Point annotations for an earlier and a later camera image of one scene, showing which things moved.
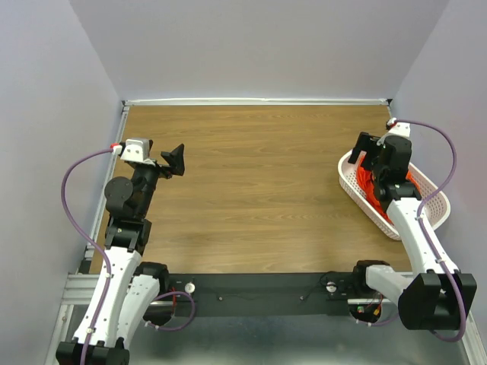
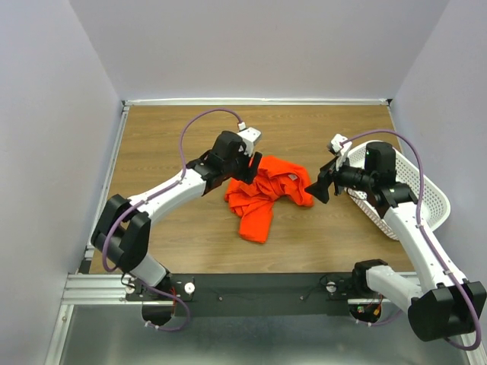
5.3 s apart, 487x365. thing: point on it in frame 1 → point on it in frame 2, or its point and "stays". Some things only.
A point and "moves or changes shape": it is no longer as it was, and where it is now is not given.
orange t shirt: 364,175 moves or changes shape
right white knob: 331,287 stays
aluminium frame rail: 79,289 stays
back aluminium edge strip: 256,102 stays
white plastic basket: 437,210 stays
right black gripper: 366,142 → 328,173
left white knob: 189,287 stays
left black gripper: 174,158 → 249,174
